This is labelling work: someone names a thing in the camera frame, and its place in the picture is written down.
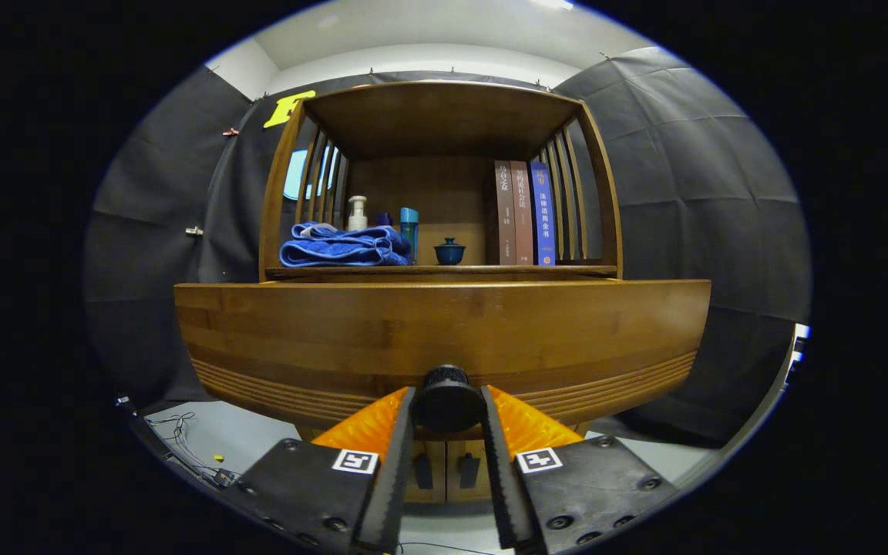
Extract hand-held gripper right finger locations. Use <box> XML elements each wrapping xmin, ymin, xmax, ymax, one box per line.
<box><xmin>480</xmin><ymin>385</ymin><xmax>681</xmax><ymax>555</ymax></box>

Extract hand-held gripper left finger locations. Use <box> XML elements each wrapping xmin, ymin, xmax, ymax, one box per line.
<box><xmin>236</xmin><ymin>385</ymin><xmax>419</xmax><ymax>555</ymax></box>

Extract wooden cabinet door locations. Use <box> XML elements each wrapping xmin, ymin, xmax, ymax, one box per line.
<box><xmin>404</xmin><ymin>439</ymin><xmax>449</xmax><ymax>503</ymax></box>
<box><xmin>446</xmin><ymin>439</ymin><xmax>503</xmax><ymax>503</ymax></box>

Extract wooden countertop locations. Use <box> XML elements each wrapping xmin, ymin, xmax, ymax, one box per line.
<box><xmin>265</xmin><ymin>264</ymin><xmax>619</xmax><ymax>281</ymax></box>

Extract folded blue towel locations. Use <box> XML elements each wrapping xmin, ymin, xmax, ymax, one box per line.
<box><xmin>279</xmin><ymin>222</ymin><xmax>412</xmax><ymax>268</ymax></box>

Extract teal clear bottle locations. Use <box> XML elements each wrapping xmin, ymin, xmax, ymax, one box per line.
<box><xmin>400</xmin><ymin>207</ymin><xmax>419</xmax><ymax>265</ymax></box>

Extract dark brown book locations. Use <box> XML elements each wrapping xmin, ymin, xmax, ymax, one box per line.
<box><xmin>493</xmin><ymin>160</ymin><xmax>516</xmax><ymax>266</ymax></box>

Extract reddish brown book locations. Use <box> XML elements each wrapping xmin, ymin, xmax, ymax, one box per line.
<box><xmin>510</xmin><ymin>160</ymin><xmax>535</xmax><ymax>266</ymax></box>

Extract blue book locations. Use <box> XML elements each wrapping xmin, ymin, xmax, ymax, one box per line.
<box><xmin>529</xmin><ymin>160</ymin><xmax>557</xmax><ymax>267</ymax></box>

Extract thin floor cables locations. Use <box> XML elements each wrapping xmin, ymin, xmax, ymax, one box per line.
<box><xmin>143</xmin><ymin>412</ymin><xmax>237</xmax><ymax>488</ymax></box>

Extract wooden cabinet with shelf frame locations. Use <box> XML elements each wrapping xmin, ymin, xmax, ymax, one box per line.
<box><xmin>259</xmin><ymin>79</ymin><xmax>624</xmax><ymax>506</ymax></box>

